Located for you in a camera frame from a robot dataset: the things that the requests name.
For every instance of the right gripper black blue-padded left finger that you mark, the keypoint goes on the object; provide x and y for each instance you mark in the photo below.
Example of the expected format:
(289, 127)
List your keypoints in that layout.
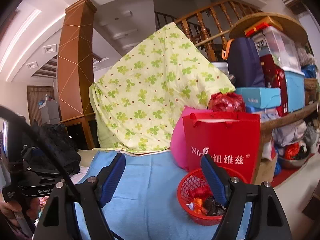
(59, 220)

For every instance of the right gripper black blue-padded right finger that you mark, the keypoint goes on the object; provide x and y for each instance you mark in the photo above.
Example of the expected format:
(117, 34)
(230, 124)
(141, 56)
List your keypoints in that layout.
(267, 219)

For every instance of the black plastic bag trash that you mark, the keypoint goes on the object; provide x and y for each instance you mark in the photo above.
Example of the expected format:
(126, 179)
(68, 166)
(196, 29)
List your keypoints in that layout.
(212, 207)

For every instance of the orange wrapper trash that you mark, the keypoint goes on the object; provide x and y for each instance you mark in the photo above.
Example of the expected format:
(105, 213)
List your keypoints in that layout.
(198, 207)

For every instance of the person's left hand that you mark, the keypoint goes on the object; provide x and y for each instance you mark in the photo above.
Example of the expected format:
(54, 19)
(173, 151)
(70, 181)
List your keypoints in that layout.
(10, 208)

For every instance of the black jacket pile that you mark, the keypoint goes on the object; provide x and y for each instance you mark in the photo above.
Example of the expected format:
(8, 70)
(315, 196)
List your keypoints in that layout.
(56, 139)

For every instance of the red plastic mesh basket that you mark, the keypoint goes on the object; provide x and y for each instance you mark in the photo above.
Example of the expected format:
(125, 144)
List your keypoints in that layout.
(194, 185)

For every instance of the metal basin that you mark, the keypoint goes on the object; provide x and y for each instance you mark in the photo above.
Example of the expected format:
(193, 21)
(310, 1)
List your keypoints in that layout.
(292, 164)

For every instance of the red paper shopping bag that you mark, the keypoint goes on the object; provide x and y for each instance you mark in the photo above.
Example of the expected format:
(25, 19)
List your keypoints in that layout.
(230, 138)

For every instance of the light blue bed sheet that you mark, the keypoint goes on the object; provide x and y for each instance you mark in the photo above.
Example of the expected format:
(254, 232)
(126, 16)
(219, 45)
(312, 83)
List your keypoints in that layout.
(145, 204)

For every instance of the pink pillow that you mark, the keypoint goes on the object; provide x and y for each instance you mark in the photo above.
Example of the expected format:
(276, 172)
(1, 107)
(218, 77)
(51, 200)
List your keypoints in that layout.
(178, 145)

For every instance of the red crumpled plastic bag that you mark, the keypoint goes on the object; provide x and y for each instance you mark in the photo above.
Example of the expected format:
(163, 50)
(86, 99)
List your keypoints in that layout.
(228, 102)

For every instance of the light blue cardboard box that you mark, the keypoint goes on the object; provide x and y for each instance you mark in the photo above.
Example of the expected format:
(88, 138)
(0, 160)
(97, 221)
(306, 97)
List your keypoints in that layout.
(259, 97)

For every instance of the green clover pattern quilt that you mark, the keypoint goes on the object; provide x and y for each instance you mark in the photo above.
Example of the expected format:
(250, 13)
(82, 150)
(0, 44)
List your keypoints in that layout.
(139, 100)

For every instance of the brown wooden pillar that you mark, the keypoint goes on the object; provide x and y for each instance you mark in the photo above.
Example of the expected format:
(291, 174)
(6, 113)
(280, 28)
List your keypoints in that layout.
(75, 68)

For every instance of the blue plastic storage bin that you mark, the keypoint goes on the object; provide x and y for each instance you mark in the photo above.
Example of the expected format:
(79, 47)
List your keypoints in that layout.
(295, 88)

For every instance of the dark red gift box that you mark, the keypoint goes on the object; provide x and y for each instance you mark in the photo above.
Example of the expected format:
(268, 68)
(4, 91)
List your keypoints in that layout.
(275, 78)

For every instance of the navy blue backpack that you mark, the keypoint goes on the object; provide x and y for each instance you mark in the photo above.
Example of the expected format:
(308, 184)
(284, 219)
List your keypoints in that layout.
(243, 62)

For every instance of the clear plastic storage bin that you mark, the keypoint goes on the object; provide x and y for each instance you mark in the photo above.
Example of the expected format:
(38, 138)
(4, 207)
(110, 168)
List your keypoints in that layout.
(281, 47)

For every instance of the round woven bamboo tray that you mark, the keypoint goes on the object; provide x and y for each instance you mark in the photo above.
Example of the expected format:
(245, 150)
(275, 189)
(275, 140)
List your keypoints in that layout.
(291, 27)

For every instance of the wooden stair railing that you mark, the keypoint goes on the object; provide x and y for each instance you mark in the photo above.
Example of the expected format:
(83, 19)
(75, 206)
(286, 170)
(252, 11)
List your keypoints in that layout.
(208, 27)

